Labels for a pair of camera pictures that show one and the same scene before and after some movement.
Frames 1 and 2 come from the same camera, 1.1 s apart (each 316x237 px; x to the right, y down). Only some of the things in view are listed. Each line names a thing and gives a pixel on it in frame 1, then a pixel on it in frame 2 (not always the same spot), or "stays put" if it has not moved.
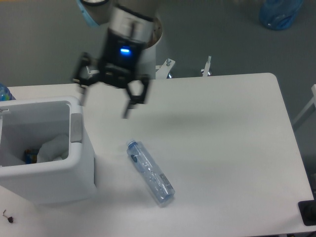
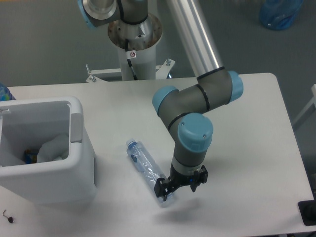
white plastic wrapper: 52,149 stays put
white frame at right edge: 312,101 stays put
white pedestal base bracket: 162,71 stays put
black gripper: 120,60 → 178,179
